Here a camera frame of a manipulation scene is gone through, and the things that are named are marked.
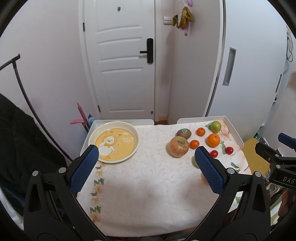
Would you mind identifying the red cherry tomato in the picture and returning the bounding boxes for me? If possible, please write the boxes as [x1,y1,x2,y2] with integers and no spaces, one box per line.
[225,147,234,155]
[210,150,219,159]

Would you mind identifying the green apple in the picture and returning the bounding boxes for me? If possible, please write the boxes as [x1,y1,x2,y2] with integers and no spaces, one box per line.
[210,120,221,133]
[192,156,199,169]

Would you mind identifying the large orange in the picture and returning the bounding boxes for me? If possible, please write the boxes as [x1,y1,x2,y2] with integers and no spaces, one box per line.
[207,133,220,148]

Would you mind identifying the small tangerine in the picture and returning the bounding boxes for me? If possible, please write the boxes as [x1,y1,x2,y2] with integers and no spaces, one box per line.
[190,140,200,149]
[196,128,206,137]

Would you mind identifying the brown kiwi with sticker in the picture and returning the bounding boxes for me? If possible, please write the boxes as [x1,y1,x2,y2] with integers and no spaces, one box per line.
[176,128,192,140]

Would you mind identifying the white table tray right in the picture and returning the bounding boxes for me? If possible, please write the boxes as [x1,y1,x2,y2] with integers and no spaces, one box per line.
[177,115,244,149]

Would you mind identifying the cream plate with duck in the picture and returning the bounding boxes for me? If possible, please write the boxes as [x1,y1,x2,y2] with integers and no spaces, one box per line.
[89,125,139,164]

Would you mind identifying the floral white tablecloth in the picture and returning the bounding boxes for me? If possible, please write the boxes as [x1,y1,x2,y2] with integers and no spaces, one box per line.
[77,123,250,237]

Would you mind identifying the black clothing pile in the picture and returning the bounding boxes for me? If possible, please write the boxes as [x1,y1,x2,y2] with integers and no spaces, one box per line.
[0,95,67,215]

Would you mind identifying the white wardrobe sliding door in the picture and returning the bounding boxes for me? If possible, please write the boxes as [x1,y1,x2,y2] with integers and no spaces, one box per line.
[208,1,287,138]

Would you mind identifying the black door handle lock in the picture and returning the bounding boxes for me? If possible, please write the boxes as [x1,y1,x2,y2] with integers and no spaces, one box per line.
[139,38,154,64]

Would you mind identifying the white light switch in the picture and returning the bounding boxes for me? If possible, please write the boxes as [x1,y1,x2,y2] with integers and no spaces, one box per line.
[164,16,173,25]

